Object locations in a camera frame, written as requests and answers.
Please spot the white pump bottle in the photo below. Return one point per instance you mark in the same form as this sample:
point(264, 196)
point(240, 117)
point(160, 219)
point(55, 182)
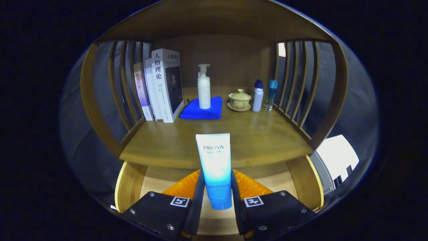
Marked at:
point(204, 92)

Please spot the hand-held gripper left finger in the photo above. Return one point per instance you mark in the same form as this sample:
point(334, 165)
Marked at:
point(160, 211)

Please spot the wooden drawer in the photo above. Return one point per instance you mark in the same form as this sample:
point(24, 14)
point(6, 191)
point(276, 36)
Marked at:
point(299, 177)

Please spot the white blue cosmetic tube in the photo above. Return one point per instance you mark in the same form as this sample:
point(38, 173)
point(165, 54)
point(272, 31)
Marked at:
point(215, 167)

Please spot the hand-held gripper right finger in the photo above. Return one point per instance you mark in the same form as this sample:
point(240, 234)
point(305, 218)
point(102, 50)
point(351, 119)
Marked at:
point(277, 211)

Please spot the white bottle blue cap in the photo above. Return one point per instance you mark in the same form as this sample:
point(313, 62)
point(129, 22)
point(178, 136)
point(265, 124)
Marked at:
point(257, 98)

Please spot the wooden countertop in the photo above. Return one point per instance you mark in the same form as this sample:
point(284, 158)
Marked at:
point(260, 140)

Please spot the white drawer unit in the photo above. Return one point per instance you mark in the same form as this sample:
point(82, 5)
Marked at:
point(334, 154)

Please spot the thin white book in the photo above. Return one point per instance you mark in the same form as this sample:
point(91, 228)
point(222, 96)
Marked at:
point(152, 97)

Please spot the beige lidded teacup with saucer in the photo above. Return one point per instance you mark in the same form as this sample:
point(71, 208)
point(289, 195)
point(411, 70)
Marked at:
point(239, 100)

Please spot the purple book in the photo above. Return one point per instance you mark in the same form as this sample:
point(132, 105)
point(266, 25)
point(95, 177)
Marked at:
point(143, 97)

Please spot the teal clear bottle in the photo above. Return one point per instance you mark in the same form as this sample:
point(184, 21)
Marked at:
point(271, 95)

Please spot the brown wooden cabinet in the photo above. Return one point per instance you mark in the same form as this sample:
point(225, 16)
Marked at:
point(234, 63)

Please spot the blue folded cloth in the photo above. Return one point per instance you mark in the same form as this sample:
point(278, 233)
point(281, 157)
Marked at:
point(194, 112)

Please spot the thick white book dark cover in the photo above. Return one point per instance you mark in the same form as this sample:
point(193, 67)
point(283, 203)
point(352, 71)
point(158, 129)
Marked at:
point(167, 87)

